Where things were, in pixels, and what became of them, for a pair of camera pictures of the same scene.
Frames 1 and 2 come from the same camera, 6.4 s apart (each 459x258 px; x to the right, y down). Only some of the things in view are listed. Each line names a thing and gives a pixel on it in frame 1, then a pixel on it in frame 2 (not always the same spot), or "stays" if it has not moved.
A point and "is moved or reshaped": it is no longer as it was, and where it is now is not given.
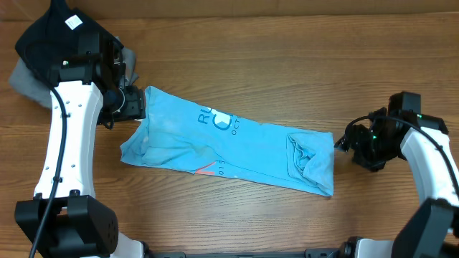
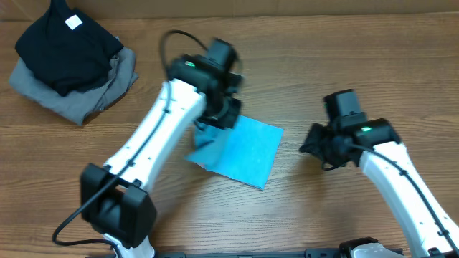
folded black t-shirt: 66,44 stays
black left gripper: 135,108 to 229,121
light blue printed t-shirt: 183,132 is moved or reshaped
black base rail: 341,252 stays
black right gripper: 352,141 to 313,146
